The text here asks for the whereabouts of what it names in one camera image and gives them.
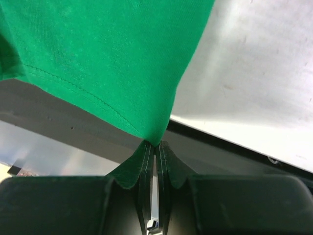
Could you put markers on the green t shirt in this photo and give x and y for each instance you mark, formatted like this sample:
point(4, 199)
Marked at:
point(120, 60)

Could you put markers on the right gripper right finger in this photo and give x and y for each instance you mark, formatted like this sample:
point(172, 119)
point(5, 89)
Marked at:
point(195, 204)

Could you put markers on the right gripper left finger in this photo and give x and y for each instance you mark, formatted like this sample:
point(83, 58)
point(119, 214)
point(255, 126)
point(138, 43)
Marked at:
point(116, 204)

